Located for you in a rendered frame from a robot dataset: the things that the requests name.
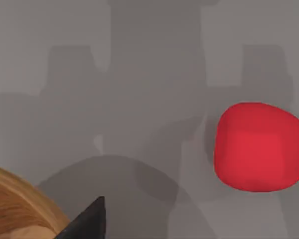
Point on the brown wooden bowl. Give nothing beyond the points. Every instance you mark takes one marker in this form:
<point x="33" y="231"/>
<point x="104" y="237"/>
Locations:
<point x="17" y="206"/>

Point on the red rounded apple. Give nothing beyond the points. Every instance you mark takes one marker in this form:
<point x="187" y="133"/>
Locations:
<point x="259" y="149"/>

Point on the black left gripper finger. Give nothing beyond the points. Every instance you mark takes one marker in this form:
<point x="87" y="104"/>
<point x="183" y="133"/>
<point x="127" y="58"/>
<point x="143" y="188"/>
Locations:
<point x="92" y="221"/>

